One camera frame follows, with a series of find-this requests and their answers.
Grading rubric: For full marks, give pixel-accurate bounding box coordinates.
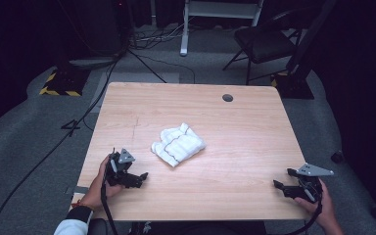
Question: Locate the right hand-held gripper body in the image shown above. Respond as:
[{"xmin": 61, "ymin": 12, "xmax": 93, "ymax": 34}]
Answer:
[{"xmin": 293, "ymin": 163, "xmax": 335, "ymax": 204}]

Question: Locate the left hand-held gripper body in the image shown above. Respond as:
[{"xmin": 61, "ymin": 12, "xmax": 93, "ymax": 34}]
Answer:
[{"xmin": 106, "ymin": 148, "xmax": 137, "ymax": 189}]

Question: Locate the white towel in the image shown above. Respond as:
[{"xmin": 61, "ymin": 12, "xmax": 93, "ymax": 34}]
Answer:
[{"xmin": 151, "ymin": 122, "xmax": 207, "ymax": 168}]

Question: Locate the person's right hand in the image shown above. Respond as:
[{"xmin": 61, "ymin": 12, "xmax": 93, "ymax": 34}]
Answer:
[{"xmin": 294, "ymin": 178, "xmax": 337, "ymax": 229}]

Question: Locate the person's left hand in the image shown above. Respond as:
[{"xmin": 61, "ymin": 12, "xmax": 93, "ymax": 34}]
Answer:
[{"xmin": 79, "ymin": 154, "xmax": 125, "ymax": 211}]

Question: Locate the black caster wheel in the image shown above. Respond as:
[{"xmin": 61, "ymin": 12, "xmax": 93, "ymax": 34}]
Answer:
[{"xmin": 330, "ymin": 150, "xmax": 345, "ymax": 165}]

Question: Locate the grey tape strip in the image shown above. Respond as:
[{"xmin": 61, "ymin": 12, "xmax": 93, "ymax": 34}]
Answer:
[{"xmin": 65, "ymin": 185, "xmax": 90, "ymax": 196}]

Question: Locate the black stand base hazard tape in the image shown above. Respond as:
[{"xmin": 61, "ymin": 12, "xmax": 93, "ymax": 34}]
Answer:
[
  {"xmin": 38, "ymin": 67, "xmax": 91, "ymax": 98},
  {"xmin": 270, "ymin": 71, "xmax": 315, "ymax": 100}
]

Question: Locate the black folding chair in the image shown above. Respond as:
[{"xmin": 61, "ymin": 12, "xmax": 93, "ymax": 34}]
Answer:
[{"xmin": 222, "ymin": 9, "xmax": 306, "ymax": 86}]

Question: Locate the black equipment cabinet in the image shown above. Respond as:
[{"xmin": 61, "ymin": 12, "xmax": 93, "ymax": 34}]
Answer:
[{"xmin": 58, "ymin": 0, "xmax": 133, "ymax": 68}]

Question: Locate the right hand-held gripper cable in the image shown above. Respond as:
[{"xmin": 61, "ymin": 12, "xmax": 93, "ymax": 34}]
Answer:
[{"xmin": 285, "ymin": 192, "xmax": 324, "ymax": 235}]

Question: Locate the red wrist string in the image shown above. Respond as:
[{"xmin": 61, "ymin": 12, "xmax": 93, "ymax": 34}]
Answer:
[{"xmin": 70, "ymin": 201, "xmax": 95, "ymax": 211}]

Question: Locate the long black floor cable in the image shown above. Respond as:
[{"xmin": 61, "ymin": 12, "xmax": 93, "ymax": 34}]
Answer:
[{"xmin": 0, "ymin": 58, "xmax": 120, "ymax": 235}]

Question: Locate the thin black floor cable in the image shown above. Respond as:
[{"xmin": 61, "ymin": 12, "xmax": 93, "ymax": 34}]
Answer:
[{"xmin": 136, "ymin": 53, "xmax": 197, "ymax": 85}]

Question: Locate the black slanted stand post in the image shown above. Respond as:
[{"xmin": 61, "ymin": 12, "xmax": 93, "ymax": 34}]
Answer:
[{"xmin": 286, "ymin": 0, "xmax": 338, "ymax": 76}]

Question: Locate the bundle of floor cables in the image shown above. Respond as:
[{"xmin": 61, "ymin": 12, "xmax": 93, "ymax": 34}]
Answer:
[{"xmin": 129, "ymin": 20, "xmax": 192, "ymax": 51}]

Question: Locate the white desk frame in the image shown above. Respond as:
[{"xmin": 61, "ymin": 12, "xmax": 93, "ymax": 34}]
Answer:
[{"xmin": 179, "ymin": 0, "xmax": 265, "ymax": 58}]

